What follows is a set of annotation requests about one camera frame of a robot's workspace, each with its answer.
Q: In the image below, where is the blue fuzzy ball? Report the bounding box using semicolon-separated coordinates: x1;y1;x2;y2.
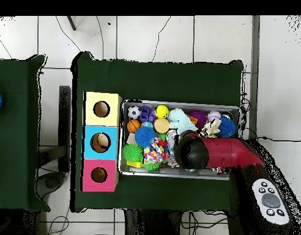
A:
217;116;237;138
134;125;156;148

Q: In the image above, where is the green fuzzy ball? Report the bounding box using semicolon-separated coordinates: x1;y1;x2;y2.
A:
142;161;162;171
122;143;144;163

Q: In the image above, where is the mint green knitted cloth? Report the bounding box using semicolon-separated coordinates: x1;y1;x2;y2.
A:
167;108;198;135

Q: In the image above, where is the shallow clear mesh bin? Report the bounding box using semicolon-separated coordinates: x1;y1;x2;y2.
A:
117;99;241;181

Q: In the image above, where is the wooden box with three holes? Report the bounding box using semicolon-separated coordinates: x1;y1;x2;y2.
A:
79;91;123;193

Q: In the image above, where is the small orange basketball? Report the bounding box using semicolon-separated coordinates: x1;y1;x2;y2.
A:
126;119;141;133

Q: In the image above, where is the yellow ball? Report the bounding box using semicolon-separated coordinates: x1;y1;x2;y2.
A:
154;105;170;119

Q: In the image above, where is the black and white soccer ball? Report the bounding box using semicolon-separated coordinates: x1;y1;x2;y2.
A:
127;105;142;120

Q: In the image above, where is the dark green table cloth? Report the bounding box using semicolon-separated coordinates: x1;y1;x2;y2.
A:
70;51;244;213
0;54;51;212

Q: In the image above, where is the purple spiky ball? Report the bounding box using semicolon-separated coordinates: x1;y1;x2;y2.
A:
189;110;207;129

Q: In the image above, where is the white baseball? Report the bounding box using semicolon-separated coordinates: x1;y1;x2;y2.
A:
207;110;221;122

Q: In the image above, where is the black upright panel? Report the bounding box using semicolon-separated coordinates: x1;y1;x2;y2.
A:
58;85;72;173

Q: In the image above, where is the grey rounded base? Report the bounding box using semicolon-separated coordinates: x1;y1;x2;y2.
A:
36;171;67;199

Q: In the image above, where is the black stand with legs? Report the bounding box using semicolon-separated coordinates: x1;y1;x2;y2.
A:
66;15;77;32

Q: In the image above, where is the thin black floor cable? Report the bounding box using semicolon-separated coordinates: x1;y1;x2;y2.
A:
151;15;172;62

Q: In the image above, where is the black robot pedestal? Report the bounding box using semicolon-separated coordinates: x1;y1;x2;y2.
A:
124;209;184;235

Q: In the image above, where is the black power cable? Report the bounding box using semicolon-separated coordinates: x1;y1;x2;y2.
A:
255;135;301;143

